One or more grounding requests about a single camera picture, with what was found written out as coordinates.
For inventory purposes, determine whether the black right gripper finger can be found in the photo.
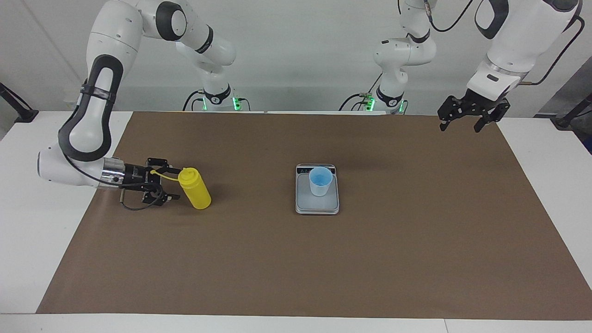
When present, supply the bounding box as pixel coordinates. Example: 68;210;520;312
147;159;184;179
143;184;180;204

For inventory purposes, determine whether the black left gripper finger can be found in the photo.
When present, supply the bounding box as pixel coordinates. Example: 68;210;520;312
474;102;510;134
438;96;463;133

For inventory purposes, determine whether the yellow squeeze bottle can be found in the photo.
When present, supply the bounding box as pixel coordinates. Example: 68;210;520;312
150;167;212;210

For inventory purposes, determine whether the light blue plastic cup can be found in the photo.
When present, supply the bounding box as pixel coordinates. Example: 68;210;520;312
308;167;333;197

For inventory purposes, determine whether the silver digital kitchen scale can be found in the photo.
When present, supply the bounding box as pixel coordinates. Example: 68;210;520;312
295;163;340;216

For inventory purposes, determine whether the black table clamp stand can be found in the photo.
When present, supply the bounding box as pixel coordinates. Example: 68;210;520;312
553;92;592;130
0;82;39;123

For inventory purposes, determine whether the brown table mat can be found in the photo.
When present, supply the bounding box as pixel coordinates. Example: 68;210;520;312
36;110;592;321

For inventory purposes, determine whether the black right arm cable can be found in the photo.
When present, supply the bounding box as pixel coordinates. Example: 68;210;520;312
62;153;168;211

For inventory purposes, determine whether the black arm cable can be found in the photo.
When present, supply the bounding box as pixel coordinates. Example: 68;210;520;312
62;153;168;211
423;0;584;86

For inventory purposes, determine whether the black left base cable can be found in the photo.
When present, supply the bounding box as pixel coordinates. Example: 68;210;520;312
367;73;385;98
339;92;371;111

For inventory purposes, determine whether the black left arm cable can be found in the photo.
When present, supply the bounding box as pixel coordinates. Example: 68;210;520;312
423;0;584;86

